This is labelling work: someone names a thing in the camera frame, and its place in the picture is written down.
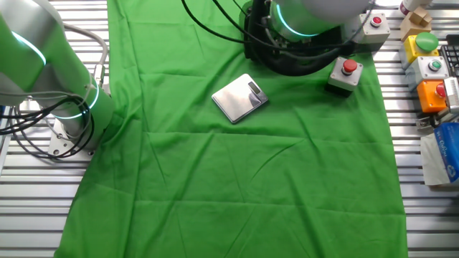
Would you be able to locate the black leather steering wheel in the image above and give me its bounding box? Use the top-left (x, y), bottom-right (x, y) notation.
top-left (247, 0), bottom-right (344, 77)

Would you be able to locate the silver digital scale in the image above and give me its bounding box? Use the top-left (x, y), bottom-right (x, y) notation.
top-left (210, 73), bottom-right (269, 125)

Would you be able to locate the green cloth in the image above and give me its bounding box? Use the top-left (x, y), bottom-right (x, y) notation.
top-left (53, 0), bottom-right (410, 258)

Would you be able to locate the white box red button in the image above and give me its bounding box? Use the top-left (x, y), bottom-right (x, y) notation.
top-left (353, 11), bottom-right (392, 54)
top-left (324, 57), bottom-right (364, 98)

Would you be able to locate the yellow box green button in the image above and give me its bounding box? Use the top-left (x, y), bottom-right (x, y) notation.
top-left (399, 32), bottom-right (440, 71)

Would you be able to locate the orange box red button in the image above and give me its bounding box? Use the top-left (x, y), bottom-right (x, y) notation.
top-left (416, 79), bottom-right (449, 114)

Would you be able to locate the grey box green button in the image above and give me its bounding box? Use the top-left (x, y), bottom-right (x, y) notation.
top-left (404, 56), bottom-right (451, 92)

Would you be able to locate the wooden block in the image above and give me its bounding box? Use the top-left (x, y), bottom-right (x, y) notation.
top-left (399, 6), bottom-right (434, 42)

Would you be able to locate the blue tissue pack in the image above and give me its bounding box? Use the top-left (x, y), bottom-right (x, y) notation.
top-left (419, 122), bottom-right (459, 187)

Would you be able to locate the black keyboard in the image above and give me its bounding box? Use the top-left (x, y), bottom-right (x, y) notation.
top-left (439, 34), bottom-right (459, 78)

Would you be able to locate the thick grey cable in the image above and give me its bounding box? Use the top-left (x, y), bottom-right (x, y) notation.
top-left (60, 21), bottom-right (110, 89)

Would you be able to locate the black cable bundle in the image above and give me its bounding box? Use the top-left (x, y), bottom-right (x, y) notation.
top-left (0, 91), bottom-right (98, 158)

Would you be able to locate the silver ribbed camera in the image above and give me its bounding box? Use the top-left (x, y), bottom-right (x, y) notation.
top-left (443, 76), bottom-right (459, 115)

